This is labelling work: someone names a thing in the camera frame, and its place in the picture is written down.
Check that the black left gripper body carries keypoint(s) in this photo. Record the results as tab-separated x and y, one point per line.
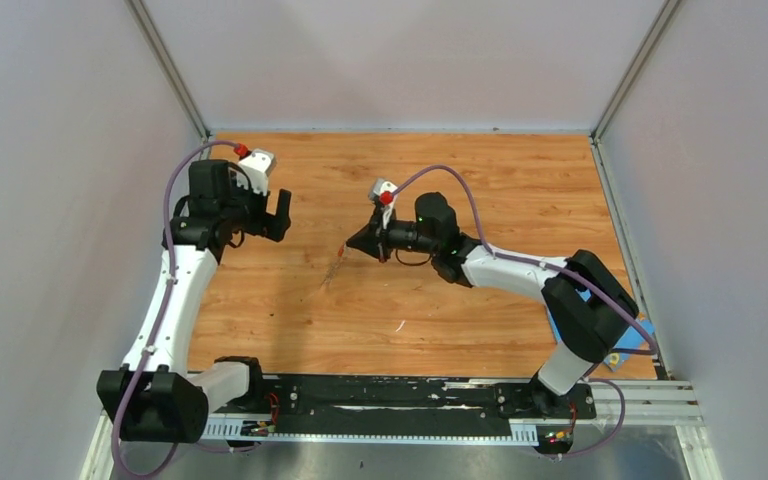
246	208

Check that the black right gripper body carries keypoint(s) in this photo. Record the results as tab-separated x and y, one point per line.
404	235

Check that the metal key organizer plate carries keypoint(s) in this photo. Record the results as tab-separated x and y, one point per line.
332	270

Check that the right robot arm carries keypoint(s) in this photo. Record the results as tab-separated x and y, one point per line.
590	309

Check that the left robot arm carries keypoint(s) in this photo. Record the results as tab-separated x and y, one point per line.
151	397

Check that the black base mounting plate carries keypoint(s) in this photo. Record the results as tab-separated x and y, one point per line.
406	408

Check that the blue cloth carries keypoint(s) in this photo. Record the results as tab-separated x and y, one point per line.
631	340

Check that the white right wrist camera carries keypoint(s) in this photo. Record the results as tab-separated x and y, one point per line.
383	196

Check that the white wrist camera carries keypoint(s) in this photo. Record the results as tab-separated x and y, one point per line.
383	196
255	169

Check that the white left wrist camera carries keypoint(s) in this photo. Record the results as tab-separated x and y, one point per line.
255	169

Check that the aluminium rail base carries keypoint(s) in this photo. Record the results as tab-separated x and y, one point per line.
644	429

